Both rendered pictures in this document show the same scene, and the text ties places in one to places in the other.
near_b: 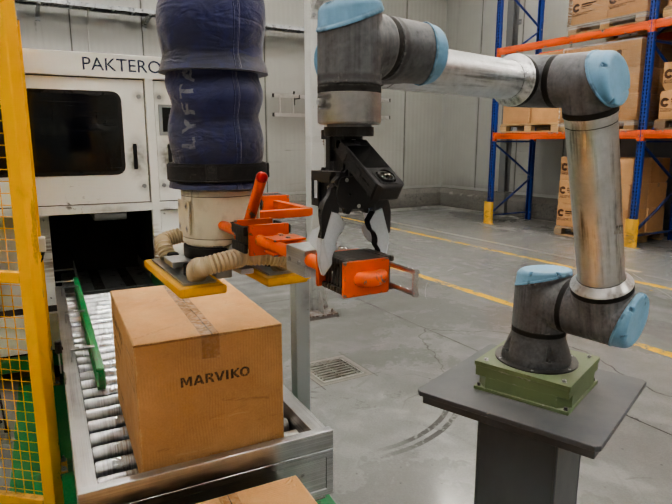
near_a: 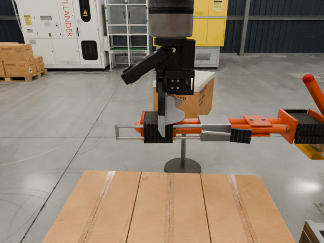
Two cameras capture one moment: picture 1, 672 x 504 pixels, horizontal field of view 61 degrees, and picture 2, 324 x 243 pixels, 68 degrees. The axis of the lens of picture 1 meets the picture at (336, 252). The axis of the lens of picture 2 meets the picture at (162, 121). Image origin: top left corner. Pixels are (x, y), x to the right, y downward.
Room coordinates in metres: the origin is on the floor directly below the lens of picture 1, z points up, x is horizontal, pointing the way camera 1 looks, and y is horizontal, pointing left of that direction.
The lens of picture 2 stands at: (1.08, -0.49, 1.51)
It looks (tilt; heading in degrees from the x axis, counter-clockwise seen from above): 23 degrees down; 120
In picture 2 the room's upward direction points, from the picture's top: straight up
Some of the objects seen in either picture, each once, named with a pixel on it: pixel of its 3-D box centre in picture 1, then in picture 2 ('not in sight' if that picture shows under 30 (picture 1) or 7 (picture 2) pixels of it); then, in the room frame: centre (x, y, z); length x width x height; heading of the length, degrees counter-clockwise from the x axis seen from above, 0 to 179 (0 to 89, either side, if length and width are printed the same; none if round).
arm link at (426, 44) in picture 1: (400, 52); not in sight; (0.91, -0.10, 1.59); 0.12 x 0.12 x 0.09; 41
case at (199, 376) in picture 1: (190, 365); not in sight; (1.71, 0.46, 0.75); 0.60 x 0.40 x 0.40; 27
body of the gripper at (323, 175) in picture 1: (345, 169); (173, 67); (0.83, -0.01, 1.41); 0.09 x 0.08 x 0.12; 29
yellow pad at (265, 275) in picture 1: (258, 260); not in sight; (1.37, 0.19, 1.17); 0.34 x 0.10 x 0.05; 30
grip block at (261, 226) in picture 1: (261, 236); (301, 125); (1.11, 0.15, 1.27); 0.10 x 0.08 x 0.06; 120
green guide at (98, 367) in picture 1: (77, 320); not in sight; (2.65, 1.26, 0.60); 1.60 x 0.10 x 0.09; 27
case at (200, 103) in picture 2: not in sight; (185, 97); (0.17, 1.52, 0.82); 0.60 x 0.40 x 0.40; 97
